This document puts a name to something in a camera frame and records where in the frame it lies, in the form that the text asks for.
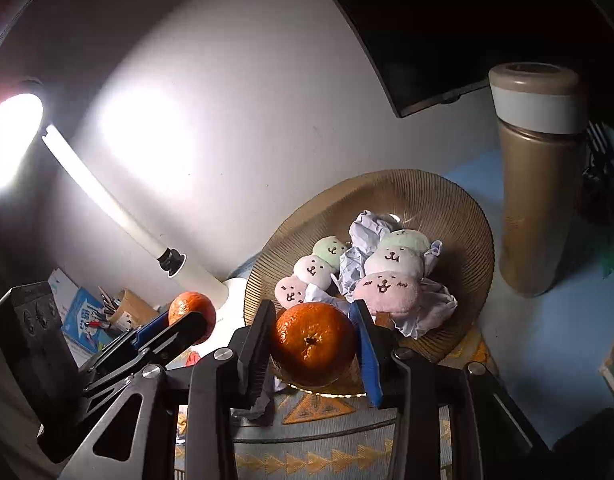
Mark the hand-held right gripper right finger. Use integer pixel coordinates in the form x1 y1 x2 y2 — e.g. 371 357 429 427
348 300 553 480

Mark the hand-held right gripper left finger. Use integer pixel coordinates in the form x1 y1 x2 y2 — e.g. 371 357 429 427
62 300 278 480

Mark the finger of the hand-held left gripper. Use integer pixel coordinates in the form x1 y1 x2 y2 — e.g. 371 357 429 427
82 311 208 401
79 310 170 377

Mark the small orange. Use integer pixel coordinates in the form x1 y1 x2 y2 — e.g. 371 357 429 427
168 291 218 346

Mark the large orange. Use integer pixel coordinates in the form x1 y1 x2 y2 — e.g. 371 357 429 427
269 301 359 388

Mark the amber ribbed glass plate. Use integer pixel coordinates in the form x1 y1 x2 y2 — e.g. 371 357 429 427
243 169 495 396

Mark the brown cylindrical pen holder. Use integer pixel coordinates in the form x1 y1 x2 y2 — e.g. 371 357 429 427
108 287 160 331

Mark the blue white box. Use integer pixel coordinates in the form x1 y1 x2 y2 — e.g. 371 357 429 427
47 268 112 361

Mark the crumpled white paper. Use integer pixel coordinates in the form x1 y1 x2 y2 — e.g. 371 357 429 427
387 280 459 338
337 247 373 296
348 211 398 261

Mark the large three-ball plush toy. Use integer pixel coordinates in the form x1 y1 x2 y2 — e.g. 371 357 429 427
352 228 433 317

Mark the small three-ball plush toy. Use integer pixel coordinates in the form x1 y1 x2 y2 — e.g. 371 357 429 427
273 235 349 310

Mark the white desk lamp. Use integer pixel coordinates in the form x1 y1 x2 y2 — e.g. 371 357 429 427
0 77 268 341

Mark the patterned woven mat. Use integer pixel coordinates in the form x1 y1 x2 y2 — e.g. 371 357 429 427
174 330 498 480

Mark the gold thermos bottle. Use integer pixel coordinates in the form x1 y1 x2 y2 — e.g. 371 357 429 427
488 62 588 298

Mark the dark patterned object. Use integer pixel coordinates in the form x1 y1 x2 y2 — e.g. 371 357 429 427
580 120 614 226

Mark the black monitor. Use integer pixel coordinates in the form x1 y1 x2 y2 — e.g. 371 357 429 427
307 0 614 120

